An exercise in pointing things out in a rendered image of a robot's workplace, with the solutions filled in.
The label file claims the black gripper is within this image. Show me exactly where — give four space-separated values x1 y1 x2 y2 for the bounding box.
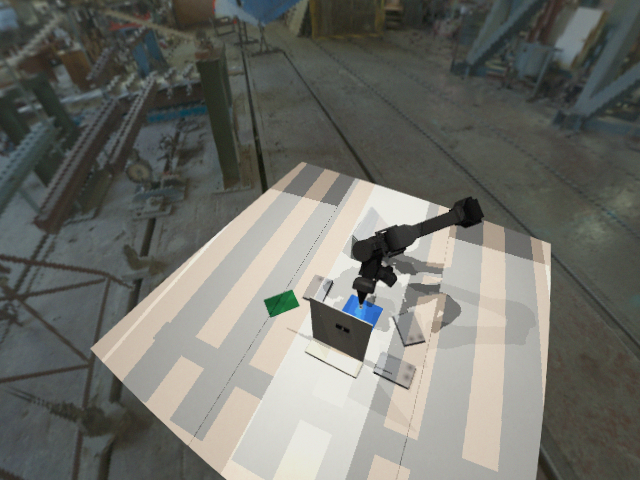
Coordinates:
352 258 383 304

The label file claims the grey panel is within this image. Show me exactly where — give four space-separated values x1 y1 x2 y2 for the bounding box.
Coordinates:
305 297 373 379

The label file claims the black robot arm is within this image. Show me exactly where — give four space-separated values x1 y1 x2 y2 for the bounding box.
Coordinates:
352 197 484 287

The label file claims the blue square zone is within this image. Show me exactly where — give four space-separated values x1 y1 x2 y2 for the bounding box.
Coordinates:
342 295 383 330

